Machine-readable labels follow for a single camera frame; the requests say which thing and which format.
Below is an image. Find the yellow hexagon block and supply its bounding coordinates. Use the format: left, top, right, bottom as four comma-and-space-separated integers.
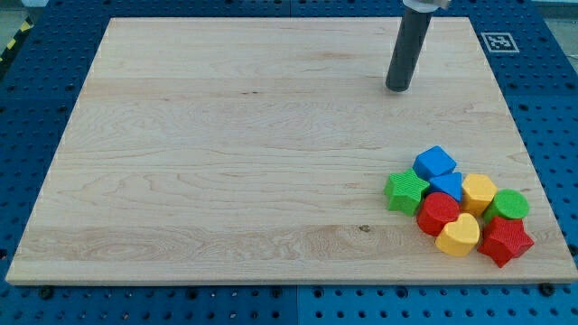
461, 173, 498, 217

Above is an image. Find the green cylinder block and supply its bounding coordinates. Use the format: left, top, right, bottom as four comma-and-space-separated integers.
482, 189, 530, 224

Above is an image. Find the red star block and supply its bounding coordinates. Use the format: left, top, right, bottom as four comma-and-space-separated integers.
478, 216, 535, 268

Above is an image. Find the white rod mount collar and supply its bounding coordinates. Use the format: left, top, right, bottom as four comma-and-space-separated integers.
403, 0, 452, 13

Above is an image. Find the black yellow hazard tape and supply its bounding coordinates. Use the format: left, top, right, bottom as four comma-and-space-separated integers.
1, 16, 34, 64

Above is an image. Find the blue triangle block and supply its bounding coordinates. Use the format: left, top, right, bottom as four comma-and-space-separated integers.
428, 172, 462, 203

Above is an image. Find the red cylinder block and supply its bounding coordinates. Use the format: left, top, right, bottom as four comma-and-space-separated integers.
416, 192, 461, 237

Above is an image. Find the blue cube block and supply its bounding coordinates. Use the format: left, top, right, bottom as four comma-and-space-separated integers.
412, 145, 457, 181

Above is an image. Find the yellow heart block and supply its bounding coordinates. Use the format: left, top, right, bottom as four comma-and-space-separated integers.
434, 213, 480, 257

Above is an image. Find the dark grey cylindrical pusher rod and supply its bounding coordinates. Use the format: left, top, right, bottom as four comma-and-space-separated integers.
385, 7, 433, 92

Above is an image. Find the white fiducial marker tag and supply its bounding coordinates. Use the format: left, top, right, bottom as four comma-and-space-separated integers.
481, 32, 519, 53

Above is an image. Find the light wooden board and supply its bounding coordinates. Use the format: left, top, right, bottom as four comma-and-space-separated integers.
6, 17, 577, 286

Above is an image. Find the green star block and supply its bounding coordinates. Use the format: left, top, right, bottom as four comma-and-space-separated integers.
383, 168, 430, 217

